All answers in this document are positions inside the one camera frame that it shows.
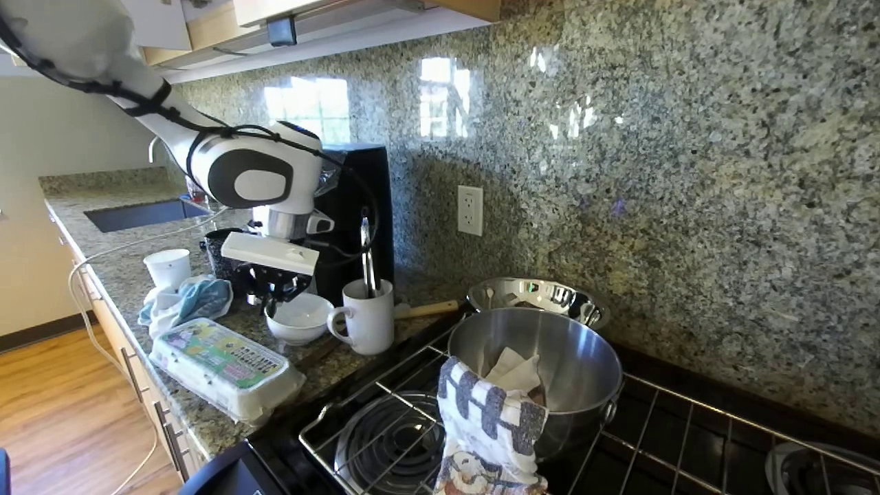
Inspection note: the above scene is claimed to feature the white ceramic mug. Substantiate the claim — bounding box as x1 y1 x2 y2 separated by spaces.
325 277 398 361

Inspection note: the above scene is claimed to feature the stainless steel pot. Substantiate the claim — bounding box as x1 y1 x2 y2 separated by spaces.
445 306 626 463

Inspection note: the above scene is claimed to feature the white wall outlet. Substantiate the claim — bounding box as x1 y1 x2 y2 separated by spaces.
453 184 486 239

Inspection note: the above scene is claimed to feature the black electric stove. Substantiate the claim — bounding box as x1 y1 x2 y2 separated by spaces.
175 315 880 495

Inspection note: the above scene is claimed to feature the wooden wall cabinet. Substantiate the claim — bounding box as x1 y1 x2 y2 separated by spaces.
118 0 509 70

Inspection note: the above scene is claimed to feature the white cable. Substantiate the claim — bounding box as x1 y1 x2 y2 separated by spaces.
67 255 164 495

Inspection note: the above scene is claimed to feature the wooden base cabinet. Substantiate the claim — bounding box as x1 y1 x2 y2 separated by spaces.
85 277 211 486

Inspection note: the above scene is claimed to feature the patterned kitchen towel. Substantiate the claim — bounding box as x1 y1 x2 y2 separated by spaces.
428 353 553 495

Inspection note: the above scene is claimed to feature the white ceramic bowl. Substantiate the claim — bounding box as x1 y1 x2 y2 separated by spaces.
261 290 338 349

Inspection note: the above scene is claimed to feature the black steel air fryer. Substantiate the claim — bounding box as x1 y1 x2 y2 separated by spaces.
203 147 398 308

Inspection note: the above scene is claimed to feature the grey organic egg carton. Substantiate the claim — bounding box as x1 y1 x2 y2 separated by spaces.
146 316 309 427

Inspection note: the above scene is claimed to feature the blue white crumpled cloth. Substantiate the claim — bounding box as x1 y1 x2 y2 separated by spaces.
134 273 239 341

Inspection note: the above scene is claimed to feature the steel pan with wooden handle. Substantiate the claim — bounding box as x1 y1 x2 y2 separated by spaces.
393 276 611 332

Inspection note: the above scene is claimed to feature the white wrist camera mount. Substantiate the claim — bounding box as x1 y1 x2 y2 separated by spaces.
218 229 325 277

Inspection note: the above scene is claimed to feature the metal wire rack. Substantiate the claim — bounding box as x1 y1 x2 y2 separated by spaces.
296 338 880 495

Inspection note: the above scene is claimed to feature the kitchen sink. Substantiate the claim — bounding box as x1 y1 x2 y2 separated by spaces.
83 196 210 238

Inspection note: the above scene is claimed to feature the coil burner with chrome ring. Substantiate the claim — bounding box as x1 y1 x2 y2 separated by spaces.
761 441 880 495
329 390 461 495

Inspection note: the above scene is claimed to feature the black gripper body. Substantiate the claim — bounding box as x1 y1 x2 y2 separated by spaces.
233 265 317 297

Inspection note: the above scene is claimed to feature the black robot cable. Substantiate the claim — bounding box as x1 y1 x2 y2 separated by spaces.
0 18 277 150

